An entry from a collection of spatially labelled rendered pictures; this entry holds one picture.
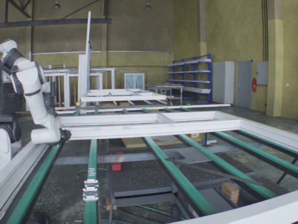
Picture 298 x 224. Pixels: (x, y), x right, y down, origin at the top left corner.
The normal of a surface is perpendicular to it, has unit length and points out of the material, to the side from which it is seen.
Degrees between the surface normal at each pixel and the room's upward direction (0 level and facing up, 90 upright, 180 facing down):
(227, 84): 90
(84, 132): 90
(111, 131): 90
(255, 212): 0
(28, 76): 60
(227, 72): 90
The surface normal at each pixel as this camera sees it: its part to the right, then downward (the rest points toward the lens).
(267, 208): 0.00, -0.99
